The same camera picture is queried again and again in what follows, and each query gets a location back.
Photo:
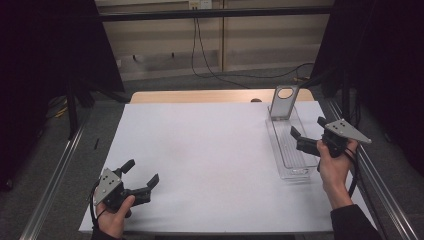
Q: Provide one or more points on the person's right hand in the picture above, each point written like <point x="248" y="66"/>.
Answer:
<point x="335" y="173"/>

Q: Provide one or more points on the aluminium frame rail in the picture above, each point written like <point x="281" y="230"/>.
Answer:
<point x="383" y="186"/>
<point x="50" y="190"/>

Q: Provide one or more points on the person's left hand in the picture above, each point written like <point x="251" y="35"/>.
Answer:
<point x="111" y="221"/>

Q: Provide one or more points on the white wall socket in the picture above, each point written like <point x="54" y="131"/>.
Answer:
<point x="200" y="4"/>

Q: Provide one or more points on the black curtain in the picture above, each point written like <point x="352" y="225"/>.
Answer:
<point x="383" y="66"/>
<point x="40" y="66"/>

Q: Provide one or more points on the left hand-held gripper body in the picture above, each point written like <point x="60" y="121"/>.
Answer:
<point x="108" y="186"/>

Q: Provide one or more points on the clear plastic tray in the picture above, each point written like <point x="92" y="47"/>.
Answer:
<point x="290" y="153"/>

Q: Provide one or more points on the black metal stand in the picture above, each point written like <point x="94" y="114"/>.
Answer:
<point x="71" y="110"/>
<point x="345" y="93"/>

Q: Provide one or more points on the small dark round object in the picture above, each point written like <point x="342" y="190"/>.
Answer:
<point x="256" y="100"/>

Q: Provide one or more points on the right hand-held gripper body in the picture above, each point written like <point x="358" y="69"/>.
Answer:
<point x="343" y="131"/>

